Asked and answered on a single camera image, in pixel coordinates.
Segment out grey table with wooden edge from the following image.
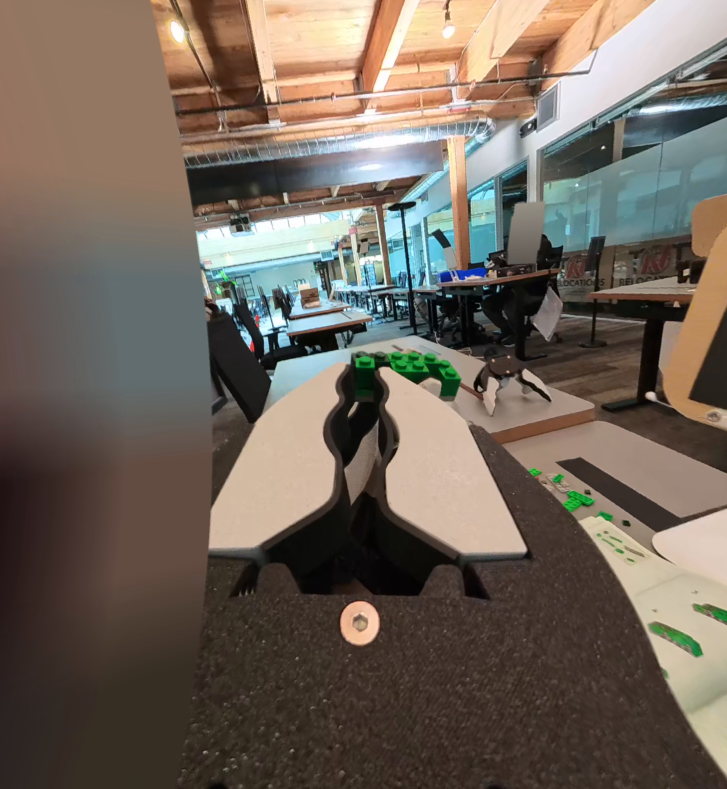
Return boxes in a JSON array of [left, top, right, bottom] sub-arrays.
[[265, 336, 595, 445]]

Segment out black floor lamp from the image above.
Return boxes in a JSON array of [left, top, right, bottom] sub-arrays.
[[387, 200, 424, 337]]

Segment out green brick assembly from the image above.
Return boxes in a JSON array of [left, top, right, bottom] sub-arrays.
[[351, 350, 463, 403]]

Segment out plywood chair with white legs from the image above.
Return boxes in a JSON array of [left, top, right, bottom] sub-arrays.
[[646, 187, 727, 440]]

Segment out black office chair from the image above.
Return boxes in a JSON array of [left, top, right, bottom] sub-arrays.
[[206, 307, 273, 424]]

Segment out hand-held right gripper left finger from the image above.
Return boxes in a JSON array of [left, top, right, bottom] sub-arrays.
[[208, 362, 355, 563]]

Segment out silver air duct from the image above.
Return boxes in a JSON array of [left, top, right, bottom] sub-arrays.
[[183, 116, 497, 169]]

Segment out brick instruction booklet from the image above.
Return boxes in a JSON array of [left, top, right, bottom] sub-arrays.
[[578, 512, 727, 789]]

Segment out white stand base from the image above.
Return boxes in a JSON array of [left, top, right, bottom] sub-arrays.
[[652, 505, 727, 584]]

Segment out wooden post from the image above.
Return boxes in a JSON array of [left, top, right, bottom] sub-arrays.
[[446, 136, 473, 272]]

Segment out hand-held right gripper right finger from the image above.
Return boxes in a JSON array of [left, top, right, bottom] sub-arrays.
[[376, 367, 529, 565]]

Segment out grey wall vent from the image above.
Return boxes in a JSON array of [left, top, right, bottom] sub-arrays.
[[534, 83, 562, 132]]

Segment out wooden office desk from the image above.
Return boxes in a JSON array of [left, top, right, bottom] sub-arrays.
[[587, 276, 701, 413], [436, 267, 563, 362], [285, 307, 374, 353]]

